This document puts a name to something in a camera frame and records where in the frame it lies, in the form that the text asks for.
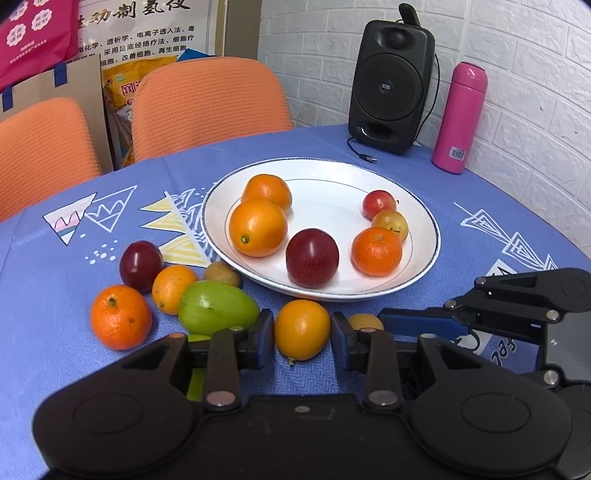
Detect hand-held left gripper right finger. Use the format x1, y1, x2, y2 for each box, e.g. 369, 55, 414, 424
331, 311, 502, 411

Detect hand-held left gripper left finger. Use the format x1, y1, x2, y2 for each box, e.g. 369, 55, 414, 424
121, 308, 275, 413

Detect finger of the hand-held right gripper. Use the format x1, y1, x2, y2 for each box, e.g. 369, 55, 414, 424
378, 272, 561, 343

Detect oval yellow-orange citrus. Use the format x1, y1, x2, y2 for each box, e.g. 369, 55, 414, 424
274, 299, 332, 362

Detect green jujube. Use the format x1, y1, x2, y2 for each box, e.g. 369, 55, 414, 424
178, 280, 260, 336
187, 335, 213, 402

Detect tangerine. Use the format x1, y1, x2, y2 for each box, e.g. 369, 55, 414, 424
351, 227, 403, 278
90, 285, 153, 350

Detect dark red plum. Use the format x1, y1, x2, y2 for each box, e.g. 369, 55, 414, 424
285, 228, 340, 289
119, 240, 164, 295

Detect small yellow-red plum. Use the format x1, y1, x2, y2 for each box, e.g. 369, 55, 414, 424
370, 209, 410, 243

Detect small round orange citrus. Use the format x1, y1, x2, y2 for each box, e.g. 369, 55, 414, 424
151, 264, 200, 315

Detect large orange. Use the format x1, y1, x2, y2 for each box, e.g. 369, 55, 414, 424
241, 174, 293, 214
228, 198, 288, 258

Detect small red plum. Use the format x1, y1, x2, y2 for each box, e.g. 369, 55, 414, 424
361, 189, 399, 221

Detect white plate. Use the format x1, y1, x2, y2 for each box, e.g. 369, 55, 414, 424
201, 158, 441, 302

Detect pink bottle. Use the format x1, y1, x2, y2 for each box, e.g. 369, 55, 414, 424
431, 62, 489, 175

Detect blue printed tablecloth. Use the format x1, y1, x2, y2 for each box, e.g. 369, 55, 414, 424
0, 124, 591, 480

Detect black speaker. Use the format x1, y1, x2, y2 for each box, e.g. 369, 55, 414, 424
347, 4, 436, 155

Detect orange chair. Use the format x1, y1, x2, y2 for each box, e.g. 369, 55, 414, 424
0, 97, 103, 222
130, 56, 295, 163

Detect yellow snack bag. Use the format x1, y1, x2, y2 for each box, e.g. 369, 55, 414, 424
102, 62, 185, 169

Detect blue plastic bag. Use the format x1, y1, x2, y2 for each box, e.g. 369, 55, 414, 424
178, 46, 218, 63

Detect magenta tote bag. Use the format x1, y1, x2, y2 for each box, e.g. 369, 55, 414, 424
0, 0, 79, 90

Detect brown paper bag blue handles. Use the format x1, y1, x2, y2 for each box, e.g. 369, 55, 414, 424
0, 55, 114, 174

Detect wall poster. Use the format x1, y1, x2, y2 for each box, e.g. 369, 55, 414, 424
76, 0, 213, 65

